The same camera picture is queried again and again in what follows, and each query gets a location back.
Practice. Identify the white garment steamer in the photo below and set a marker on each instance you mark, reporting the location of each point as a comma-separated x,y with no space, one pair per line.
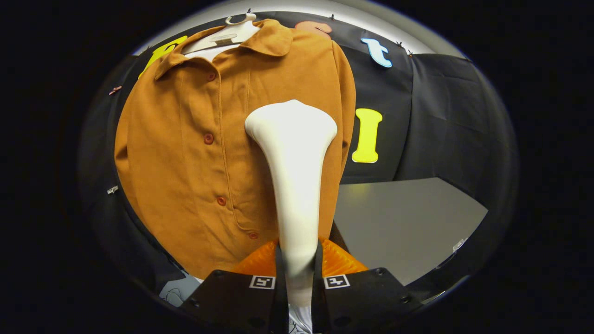
297,176

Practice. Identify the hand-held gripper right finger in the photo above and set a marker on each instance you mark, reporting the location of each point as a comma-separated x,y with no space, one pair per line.
318,297

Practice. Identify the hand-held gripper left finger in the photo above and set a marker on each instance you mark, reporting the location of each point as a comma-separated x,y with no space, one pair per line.
280,297

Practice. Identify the orange button-up shirt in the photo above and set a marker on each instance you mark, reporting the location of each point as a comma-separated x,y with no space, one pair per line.
185,162

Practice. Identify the grey cabinet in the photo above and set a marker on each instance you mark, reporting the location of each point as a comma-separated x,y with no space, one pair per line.
403,222

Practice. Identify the white mannequin torso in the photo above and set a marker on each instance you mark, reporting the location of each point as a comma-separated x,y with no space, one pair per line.
204,46

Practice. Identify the pink clip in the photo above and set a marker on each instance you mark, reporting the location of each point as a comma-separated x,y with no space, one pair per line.
115,89

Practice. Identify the black backdrop cloth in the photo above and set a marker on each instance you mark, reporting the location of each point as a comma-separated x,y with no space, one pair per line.
441,116

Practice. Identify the small clear plastic piece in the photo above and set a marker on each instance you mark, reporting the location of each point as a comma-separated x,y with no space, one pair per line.
459,244

